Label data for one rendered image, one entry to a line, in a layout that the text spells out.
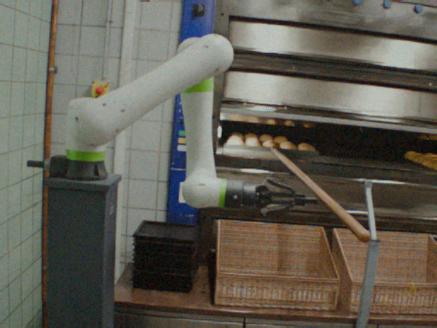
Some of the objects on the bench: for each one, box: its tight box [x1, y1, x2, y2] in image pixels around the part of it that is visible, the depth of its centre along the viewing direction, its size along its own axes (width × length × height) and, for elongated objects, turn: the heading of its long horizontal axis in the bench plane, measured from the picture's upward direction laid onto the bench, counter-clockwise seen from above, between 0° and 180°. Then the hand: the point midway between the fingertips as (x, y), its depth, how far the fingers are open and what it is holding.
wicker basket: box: [213, 220, 341, 311], centre depth 247 cm, size 49×56×28 cm
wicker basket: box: [332, 228, 437, 315], centre depth 251 cm, size 49×56×28 cm
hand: (305, 200), depth 169 cm, fingers closed
